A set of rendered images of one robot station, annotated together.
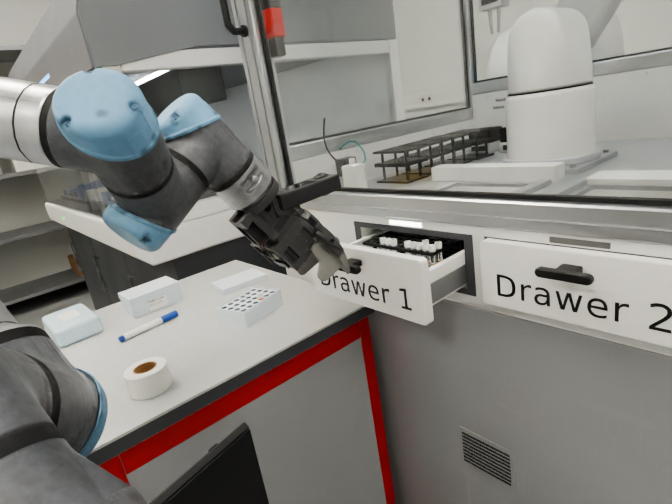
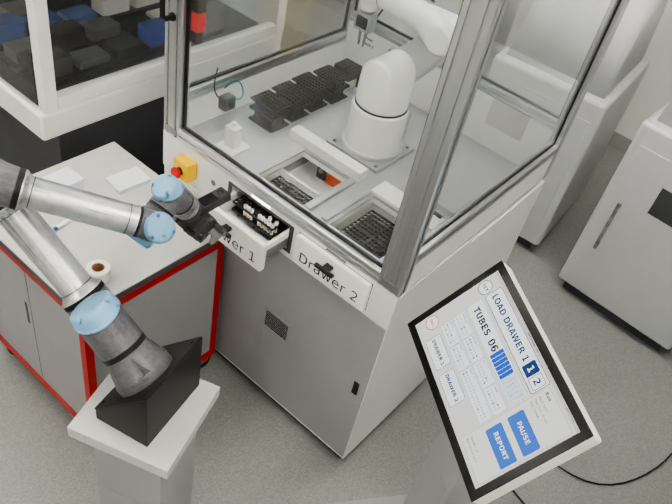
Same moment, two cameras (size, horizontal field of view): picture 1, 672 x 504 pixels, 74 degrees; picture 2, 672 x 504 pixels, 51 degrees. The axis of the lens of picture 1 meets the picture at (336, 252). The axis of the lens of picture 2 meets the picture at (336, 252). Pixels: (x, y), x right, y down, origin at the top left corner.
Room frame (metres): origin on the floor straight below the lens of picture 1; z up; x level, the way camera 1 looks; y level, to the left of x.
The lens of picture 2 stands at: (-0.87, 0.22, 2.36)
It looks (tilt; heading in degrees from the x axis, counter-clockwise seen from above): 42 degrees down; 339
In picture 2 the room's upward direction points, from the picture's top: 13 degrees clockwise
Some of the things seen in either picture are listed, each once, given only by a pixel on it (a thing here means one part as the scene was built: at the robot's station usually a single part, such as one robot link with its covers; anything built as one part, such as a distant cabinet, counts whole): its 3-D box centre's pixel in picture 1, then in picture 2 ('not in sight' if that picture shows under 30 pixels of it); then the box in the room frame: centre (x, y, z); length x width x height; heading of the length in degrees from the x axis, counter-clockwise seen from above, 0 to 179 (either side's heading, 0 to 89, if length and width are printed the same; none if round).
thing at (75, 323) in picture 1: (71, 323); not in sight; (0.99, 0.64, 0.78); 0.15 x 0.10 x 0.04; 40
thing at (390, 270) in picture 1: (362, 276); (230, 233); (0.75, -0.04, 0.87); 0.29 x 0.02 x 0.11; 38
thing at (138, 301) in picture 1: (151, 296); (60, 185); (1.09, 0.48, 0.79); 0.13 x 0.09 x 0.05; 129
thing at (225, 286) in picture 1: (239, 280); (128, 179); (1.14, 0.27, 0.77); 0.13 x 0.09 x 0.02; 124
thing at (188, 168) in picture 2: not in sight; (184, 168); (1.07, 0.08, 0.88); 0.07 x 0.05 x 0.07; 38
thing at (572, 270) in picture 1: (567, 272); (326, 268); (0.56, -0.30, 0.91); 0.07 x 0.04 x 0.01; 38
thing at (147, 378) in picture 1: (148, 377); (98, 272); (0.69, 0.35, 0.78); 0.07 x 0.07 x 0.04
